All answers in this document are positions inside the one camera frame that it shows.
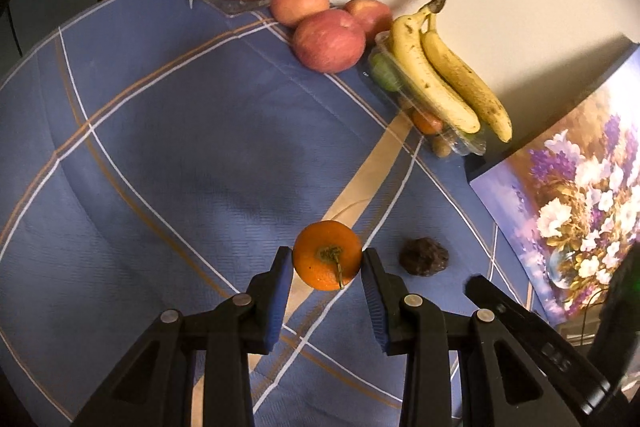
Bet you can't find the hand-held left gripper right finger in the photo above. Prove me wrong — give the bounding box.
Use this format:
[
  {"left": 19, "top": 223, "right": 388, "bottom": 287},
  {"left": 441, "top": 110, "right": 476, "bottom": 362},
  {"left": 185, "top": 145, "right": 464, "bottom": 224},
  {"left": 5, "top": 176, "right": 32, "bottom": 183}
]
[{"left": 361, "top": 247, "right": 556, "bottom": 427}]

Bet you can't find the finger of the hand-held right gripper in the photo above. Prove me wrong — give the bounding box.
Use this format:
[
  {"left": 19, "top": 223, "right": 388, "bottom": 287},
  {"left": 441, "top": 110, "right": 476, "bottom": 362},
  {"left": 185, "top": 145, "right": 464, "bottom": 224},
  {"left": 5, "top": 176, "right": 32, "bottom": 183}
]
[{"left": 465, "top": 275, "right": 541, "bottom": 343}]

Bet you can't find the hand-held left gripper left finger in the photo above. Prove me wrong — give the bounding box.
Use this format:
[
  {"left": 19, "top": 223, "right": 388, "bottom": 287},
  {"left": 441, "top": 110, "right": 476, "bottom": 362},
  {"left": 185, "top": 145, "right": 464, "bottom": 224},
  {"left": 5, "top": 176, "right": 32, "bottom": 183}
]
[{"left": 75, "top": 246, "right": 295, "bottom": 427}]

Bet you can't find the orange with stem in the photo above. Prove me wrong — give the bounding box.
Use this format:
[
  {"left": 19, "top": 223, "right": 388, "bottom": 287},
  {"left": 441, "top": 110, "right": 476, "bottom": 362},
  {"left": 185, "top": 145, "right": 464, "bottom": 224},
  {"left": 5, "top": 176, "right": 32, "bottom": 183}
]
[{"left": 292, "top": 221, "right": 363, "bottom": 292}]

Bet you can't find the dark wrinkled fruit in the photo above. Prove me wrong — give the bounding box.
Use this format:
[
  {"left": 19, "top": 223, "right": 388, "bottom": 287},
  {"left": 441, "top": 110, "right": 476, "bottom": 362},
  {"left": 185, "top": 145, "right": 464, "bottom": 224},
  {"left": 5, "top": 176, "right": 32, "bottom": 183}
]
[{"left": 399, "top": 237, "right": 449, "bottom": 278}]

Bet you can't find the flower painting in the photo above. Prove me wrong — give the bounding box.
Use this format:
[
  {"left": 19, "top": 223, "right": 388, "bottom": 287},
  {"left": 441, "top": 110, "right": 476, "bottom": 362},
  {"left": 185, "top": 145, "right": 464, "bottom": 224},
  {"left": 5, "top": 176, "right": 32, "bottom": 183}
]
[{"left": 467, "top": 42, "right": 640, "bottom": 325}]

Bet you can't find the blue plaid tablecloth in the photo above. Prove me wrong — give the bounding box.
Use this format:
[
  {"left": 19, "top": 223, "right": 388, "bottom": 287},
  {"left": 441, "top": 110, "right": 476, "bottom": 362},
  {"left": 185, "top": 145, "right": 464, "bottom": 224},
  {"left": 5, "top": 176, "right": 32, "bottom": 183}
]
[{"left": 0, "top": 0, "right": 566, "bottom": 427}]

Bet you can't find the yellow banana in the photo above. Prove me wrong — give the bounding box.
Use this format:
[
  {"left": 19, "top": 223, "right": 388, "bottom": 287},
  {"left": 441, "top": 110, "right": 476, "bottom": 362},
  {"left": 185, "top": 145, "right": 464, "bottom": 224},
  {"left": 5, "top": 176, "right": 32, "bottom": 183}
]
[
  {"left": 420, "top": 0, "right": 514, "bottom": 144},
  {"left": 388, "top": 4, "right": 482, "bottom": 134}
]

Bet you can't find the clear plastic fruit container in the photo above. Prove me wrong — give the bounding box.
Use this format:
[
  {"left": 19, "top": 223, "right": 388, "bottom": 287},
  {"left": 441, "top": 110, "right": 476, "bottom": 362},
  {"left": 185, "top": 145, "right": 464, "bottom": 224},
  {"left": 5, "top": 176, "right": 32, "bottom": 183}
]
[{"left": 367, "top": 32, "right": 488, "bottom": 158}]

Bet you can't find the red apple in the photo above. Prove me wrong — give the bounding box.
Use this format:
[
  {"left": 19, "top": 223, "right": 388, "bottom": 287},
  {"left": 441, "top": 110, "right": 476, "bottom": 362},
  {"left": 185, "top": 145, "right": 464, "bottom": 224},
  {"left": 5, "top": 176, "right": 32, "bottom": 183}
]
[
  {"left": 270, "top": 0, "right": 331, "bottom": 28},
  {"left": 292, "top": 9, "right": 366, "bottom": 74},
  {"left": 344, "top": 0, "right": 394, "bottom": 42}
]

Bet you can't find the black cable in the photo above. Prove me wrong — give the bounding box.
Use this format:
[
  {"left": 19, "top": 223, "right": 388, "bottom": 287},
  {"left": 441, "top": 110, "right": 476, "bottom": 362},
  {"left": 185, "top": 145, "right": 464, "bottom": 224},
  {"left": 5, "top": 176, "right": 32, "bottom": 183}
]
[{"left": 562, "top": 289, "right": 608, "bottom": 345}]

